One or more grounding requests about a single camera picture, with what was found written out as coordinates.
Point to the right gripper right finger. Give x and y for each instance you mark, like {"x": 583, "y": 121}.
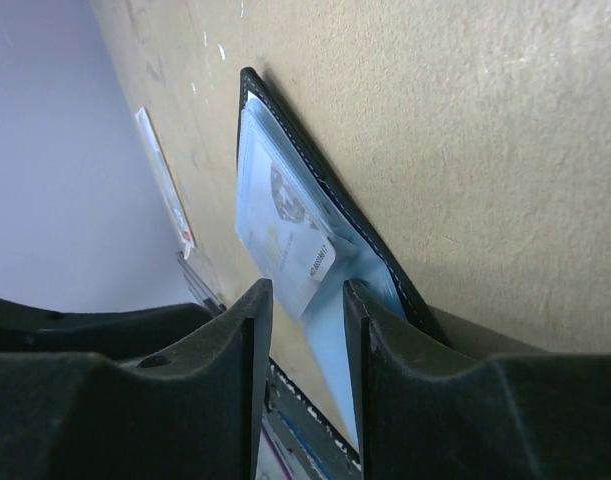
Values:
{"x": 425, "y": 411}

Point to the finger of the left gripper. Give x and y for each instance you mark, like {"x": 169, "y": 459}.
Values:
{"x": 118, "y": 336}

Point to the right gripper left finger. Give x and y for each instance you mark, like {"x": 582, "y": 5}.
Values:
{"x": 190, "y": 411}

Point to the white VIP card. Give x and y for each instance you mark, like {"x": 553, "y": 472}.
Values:
{"x": 278, "y": 228}

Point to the black leather card holder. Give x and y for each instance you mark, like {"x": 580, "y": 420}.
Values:
{"x": 360, "y": 251}

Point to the clear plastic packet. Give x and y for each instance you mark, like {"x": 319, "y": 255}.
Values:
{"x": 165, "y": 182}

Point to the aluminium table frame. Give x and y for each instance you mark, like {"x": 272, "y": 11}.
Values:
{"x": 199, "y": 289}

